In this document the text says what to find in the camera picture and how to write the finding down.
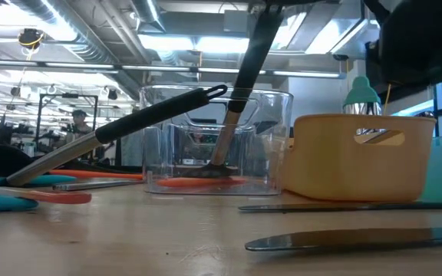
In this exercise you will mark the steel-shafted black slotted turner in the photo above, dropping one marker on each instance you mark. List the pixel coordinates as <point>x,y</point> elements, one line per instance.
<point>251,69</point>

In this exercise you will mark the teal-capped steel bottle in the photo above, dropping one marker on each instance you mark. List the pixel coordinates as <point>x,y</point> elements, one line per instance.
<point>361,96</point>

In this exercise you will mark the yellow plastic bin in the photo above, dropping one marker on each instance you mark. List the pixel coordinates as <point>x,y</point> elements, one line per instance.
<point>328,165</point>

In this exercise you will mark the clear plastic container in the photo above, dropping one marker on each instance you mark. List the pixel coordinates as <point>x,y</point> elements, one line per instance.
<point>274,153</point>

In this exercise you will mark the steel-shafted black solid spatula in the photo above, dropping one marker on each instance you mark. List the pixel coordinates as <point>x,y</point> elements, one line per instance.
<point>148,115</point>

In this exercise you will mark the dark flat steel utensil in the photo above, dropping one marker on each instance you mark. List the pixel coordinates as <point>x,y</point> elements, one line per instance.
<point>320,207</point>

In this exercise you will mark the long linear light fixture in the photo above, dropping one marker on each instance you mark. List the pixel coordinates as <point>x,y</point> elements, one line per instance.
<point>71,65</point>

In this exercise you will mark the person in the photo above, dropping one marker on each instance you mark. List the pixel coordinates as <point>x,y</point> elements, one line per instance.
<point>79,119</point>

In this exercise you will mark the metal fork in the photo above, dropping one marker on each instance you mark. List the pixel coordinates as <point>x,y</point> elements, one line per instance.
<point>90,185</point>

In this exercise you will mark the blue silicone spatula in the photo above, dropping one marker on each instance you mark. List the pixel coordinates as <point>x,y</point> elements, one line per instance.
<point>2,203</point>
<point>52,179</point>

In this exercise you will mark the silver rectangular ventilation duct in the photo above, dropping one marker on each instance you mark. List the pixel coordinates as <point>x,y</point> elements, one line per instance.
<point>332,34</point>

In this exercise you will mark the silver spiral ventilation duct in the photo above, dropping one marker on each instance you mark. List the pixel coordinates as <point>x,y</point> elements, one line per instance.
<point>86,42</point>

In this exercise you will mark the black metal rack frame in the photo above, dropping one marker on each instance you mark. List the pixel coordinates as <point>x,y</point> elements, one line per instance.
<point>67,95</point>

